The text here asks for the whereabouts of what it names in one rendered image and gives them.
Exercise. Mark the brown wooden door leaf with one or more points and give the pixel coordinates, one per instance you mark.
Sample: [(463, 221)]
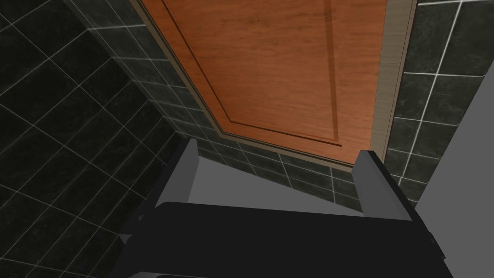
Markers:
[(278, 65)]

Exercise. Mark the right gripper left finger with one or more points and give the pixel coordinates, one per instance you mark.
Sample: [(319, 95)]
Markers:
[(178, 178)]

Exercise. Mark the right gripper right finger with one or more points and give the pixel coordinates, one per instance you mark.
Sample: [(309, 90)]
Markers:
[(380, 189)]

